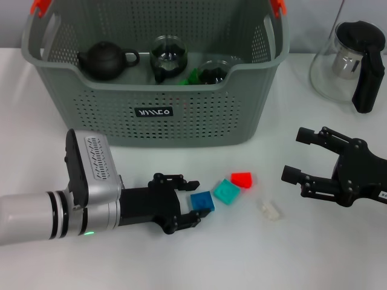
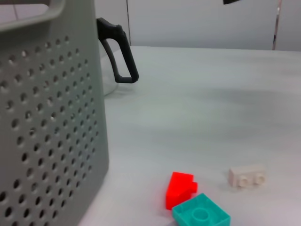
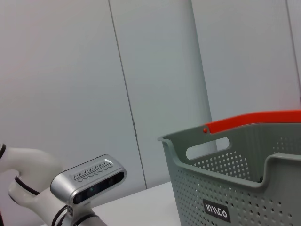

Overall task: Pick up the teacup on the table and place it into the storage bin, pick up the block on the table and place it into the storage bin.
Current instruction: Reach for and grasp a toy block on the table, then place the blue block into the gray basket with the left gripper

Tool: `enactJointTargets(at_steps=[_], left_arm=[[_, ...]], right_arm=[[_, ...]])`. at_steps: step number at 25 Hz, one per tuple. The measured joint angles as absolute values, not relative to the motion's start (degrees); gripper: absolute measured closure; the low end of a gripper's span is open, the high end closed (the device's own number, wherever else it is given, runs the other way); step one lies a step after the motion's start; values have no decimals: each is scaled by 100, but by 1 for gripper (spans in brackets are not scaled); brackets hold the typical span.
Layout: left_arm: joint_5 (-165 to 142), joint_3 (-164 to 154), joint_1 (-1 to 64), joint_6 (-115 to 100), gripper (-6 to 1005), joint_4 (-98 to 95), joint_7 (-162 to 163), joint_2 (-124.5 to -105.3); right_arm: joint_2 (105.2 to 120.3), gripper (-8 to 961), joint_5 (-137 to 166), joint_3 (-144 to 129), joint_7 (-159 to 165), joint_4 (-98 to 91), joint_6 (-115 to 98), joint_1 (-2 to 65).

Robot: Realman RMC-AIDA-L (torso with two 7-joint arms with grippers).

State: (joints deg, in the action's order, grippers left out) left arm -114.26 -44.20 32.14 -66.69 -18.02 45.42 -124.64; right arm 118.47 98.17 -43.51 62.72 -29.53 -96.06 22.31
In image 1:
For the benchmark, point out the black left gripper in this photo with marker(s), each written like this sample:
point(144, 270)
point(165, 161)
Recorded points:
point(148, 205)

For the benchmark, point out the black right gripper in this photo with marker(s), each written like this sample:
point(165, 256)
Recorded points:
point(362, 178)

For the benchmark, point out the blue square block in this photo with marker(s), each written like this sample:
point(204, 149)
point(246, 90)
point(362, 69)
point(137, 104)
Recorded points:
point(202, 201)

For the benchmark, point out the white plastic block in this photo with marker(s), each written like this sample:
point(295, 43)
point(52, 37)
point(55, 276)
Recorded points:
point(269, 210)

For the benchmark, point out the glass teacup black sleeve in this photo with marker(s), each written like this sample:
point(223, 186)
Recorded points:
point(167, 57)
point(213, 74)

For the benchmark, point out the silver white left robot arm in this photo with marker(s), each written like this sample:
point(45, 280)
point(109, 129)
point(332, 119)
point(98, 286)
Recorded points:
point(45, 214)

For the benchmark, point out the teal square block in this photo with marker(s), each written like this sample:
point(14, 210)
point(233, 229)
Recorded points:
point(226, 191)

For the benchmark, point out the orange-red flat block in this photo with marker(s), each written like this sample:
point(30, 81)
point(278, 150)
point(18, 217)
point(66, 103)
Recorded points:
point(242, 179)

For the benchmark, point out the grey-green perforated storage bin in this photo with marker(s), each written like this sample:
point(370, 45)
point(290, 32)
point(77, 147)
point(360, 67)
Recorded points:
point(193, 127)

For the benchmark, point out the black clay teapot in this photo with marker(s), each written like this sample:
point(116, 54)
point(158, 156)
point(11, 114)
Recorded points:
point(104, 62)

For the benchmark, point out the silver camera mount bracket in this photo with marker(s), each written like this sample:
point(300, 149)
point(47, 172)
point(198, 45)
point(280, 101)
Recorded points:
point(121, 182)

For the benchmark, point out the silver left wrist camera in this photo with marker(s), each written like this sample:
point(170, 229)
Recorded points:
point(93, 169)

